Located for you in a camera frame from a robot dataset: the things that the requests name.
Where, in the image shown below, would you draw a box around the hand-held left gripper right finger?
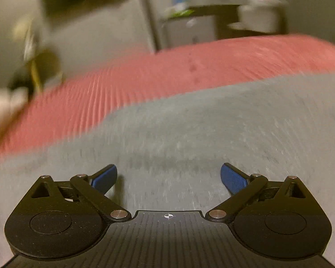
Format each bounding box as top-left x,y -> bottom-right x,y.
206,162 -> 306,224

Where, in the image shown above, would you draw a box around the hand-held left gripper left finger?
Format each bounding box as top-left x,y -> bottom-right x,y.
31,164 -> 132,224

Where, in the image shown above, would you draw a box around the grey pants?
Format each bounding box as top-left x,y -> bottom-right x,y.
0,72 -> 335,260

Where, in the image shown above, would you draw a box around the red ribbed blanket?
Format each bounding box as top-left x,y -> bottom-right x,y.
0,33 -> 335,268

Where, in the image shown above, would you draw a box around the pale pillow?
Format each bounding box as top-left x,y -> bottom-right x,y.
0,88 -> 28,157

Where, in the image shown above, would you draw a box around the yellow legged stand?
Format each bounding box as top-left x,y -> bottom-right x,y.
13,14 -> 63,98

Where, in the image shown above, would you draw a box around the white container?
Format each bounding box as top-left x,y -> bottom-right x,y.
229,0 -> 288,34

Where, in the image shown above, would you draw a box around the white cabinet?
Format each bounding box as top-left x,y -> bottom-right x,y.
130,0 -> 221,55

